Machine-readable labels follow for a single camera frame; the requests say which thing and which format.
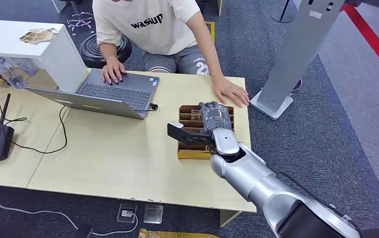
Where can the person's right hand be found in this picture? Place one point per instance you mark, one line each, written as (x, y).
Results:
(112, 70)

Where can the person's left hand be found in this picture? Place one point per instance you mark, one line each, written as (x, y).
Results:
(230, 92)

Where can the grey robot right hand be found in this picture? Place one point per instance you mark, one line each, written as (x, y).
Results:
(215, 118)

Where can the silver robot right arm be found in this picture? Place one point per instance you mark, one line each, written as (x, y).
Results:
(251, 177)

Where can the person's left forearm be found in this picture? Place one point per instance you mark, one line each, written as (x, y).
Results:
(210, 59)

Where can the person's right forearm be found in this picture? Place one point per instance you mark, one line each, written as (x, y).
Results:
(108, 51)

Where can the wooden card organizer box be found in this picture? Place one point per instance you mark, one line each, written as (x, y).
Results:
(189, 154)

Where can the person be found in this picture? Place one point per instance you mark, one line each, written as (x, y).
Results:
(150, 33)

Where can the grey laptop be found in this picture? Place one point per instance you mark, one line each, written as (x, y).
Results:
(117, 93)

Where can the black round stool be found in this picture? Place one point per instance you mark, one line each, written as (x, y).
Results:
(92, 52)

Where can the chrome chair base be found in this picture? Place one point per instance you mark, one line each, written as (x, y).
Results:
(79, 21)

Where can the silver kiosk stand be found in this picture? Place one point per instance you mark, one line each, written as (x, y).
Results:
(294, 56)

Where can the stack of printed cards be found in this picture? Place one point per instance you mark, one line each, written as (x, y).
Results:
(38, 36)

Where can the white shelf cabinet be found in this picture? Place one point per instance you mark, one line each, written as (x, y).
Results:
(18, 39)

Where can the pale wooden table leg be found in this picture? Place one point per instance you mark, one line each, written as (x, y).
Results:
(228, 217)

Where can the clear plastic bag with bottles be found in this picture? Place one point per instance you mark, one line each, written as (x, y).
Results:
(8, 70)

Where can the silver floor plate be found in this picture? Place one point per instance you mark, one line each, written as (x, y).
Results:
(153, 213)

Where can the gold foil package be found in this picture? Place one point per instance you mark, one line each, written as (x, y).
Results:
(176, 234)

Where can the floor socket box with plug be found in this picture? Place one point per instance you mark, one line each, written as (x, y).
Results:
(127, 213)

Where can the red floor tape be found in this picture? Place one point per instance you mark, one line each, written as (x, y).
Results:
(373, 41)

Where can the yellow frame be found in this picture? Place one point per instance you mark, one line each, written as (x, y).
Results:
(212, 31)

